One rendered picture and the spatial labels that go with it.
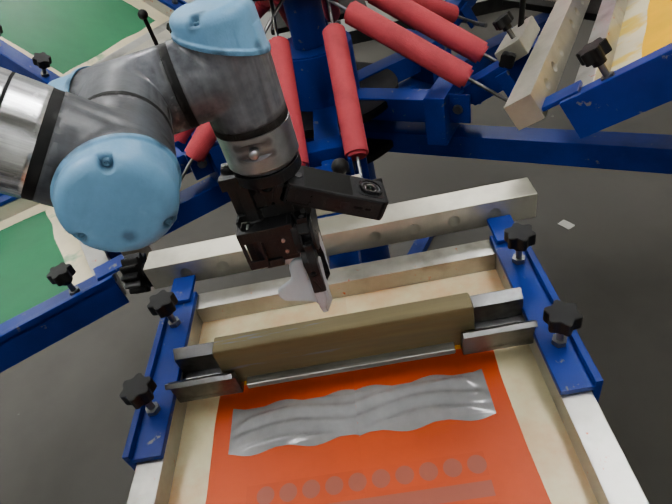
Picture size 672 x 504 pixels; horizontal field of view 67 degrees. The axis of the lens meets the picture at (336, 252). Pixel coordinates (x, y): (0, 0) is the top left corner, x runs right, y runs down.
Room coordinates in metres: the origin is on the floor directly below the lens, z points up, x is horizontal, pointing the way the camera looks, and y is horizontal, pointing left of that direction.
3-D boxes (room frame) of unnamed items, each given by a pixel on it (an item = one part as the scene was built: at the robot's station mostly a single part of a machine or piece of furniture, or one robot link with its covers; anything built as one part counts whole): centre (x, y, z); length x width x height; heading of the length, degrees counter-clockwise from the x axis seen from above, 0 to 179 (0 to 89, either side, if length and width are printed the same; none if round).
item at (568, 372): (0.46, -0.26, 0.97); 0.30 x 0.05 x 0.07; 173
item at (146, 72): (0.44, 0.15, 1.41); 0.11 x 0.11 x 0.08; 8
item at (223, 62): (0.47, 0.05, 1.42); 0.09 x 0.08 x 0.11; 98
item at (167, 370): (0.53, 0.29, 0.97); 0.30 x 0.05 x 0.07; 173
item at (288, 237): (0.47, 0.05, 1.26); 0.09 x 0.08 x 0.12; 84
